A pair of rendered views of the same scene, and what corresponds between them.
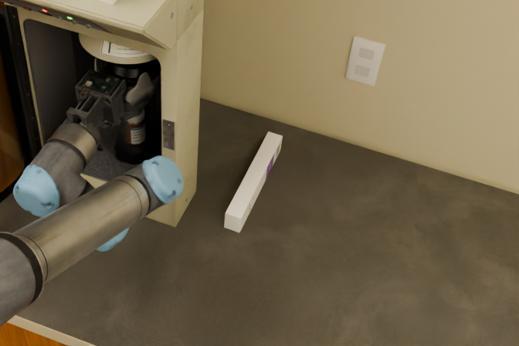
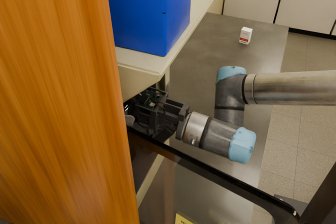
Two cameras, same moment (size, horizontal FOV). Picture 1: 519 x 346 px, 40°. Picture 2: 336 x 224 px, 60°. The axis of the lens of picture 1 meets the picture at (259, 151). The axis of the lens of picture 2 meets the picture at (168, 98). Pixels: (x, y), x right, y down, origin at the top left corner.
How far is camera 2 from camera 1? 1.19 m
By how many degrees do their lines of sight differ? 57
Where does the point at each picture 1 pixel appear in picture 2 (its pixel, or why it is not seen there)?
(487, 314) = (209, 49)
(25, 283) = not seen: outside the picture
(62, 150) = (216, 121)
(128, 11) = not seen: outside the picture
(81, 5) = (203, 2)
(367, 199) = not seen: hidden behind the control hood
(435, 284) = (197, 60)
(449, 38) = not seen: outside the picture
